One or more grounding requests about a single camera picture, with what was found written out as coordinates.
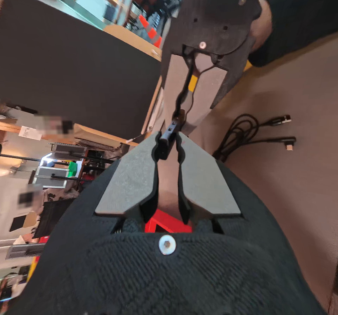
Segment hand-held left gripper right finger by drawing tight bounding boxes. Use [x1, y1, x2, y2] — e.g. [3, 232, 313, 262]
[176, 132, 241, 225]

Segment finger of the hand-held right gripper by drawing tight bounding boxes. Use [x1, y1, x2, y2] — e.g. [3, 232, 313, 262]
[182, 53, 228, 133]
[162, 53, 192, 126]

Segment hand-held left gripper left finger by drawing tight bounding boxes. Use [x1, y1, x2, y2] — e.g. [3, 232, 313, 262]
[95, 131, 162, 223]

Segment yellow plastic bin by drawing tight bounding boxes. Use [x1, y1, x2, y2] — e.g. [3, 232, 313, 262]
[188, 0, 281, 92]

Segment red plastic bin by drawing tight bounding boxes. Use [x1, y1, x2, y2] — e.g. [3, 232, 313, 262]
[145, 209, 193, 233]

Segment black multi-plug cable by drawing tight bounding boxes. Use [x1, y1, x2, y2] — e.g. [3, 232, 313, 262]
[212, 114, 297, 162]

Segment person's right forearm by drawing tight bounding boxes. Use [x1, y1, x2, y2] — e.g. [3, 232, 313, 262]
[248, 0, 338, 67]

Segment person's right hand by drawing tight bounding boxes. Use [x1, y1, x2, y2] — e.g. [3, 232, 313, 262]
[249, 0, 273, 54]

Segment orange traffic cone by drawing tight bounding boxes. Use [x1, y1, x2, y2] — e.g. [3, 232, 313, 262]
[139, 14, 162, 48]

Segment wooden backing board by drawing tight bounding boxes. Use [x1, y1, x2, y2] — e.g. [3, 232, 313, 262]
[74, 24, 162, 147]

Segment glass panel on stand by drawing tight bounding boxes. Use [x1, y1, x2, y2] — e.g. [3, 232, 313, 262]
[51, 142, 88, 160]
[31, 165, 70, 189]

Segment white paper notice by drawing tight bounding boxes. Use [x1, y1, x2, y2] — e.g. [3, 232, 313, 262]
[19, 125, 43, 141]

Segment black display panel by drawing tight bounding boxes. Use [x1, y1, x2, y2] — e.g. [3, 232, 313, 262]
[0, 0, 162, 141]

